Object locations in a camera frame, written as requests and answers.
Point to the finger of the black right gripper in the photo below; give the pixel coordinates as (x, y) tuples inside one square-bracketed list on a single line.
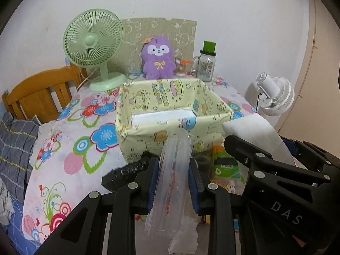
[(255, 158), (313, 158)]

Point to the pink wet wipes pack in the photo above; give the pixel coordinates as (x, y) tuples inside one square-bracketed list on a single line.
[(185, 241)]

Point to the toothpick holder with carrot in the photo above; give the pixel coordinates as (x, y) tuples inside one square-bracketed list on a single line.
[(181, 65)]

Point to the purple plush toy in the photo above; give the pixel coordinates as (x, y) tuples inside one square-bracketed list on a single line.
[(158, 60)]

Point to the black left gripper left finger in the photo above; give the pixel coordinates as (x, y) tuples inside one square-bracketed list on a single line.
[(105, 220)]

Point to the green orange tissue pack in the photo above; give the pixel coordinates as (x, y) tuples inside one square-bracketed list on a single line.
[(224, 165)]

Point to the green desk fan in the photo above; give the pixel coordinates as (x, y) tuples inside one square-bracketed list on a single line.
[(91, 39)]

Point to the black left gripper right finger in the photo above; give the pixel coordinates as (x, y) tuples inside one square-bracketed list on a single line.
[(210, 199)]

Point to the glass jar green lid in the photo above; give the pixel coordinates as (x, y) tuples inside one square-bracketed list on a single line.
[(203, 65)]

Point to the floral tablecloth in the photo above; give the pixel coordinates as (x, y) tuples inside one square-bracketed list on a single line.
[(80, 148)]

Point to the grey plaid pillow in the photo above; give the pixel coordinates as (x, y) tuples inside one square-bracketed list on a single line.
[(18, 138)]

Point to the beige cartoon board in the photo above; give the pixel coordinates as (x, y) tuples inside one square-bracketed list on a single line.
[(179, 32)]

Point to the white cloth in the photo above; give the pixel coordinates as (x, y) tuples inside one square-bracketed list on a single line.
[(258, 131)]

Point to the white standing fan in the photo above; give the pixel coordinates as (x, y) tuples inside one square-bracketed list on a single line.
[(276, 94)]

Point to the yellow cartoon fabric box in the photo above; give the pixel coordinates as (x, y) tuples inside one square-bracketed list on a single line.
[(149, 111)]

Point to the clear plastic packet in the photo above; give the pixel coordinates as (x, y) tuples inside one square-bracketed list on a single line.
[(172, 185)]

